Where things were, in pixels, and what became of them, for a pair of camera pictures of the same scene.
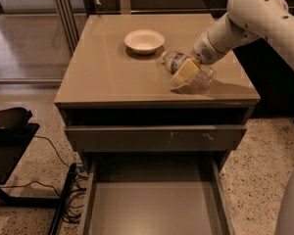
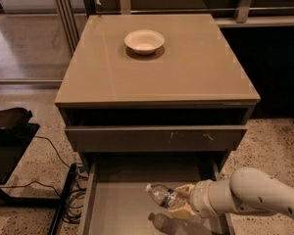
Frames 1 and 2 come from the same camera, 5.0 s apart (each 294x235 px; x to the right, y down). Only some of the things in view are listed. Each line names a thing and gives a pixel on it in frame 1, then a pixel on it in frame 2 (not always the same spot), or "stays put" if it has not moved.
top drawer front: [156, 138] stays put
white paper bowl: [144, 41] stays put
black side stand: [11, 133] stays put
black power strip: [72, 175] stays put
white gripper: [204, 50] -> [199, 196]
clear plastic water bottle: [202, 79] -> [166, 196]
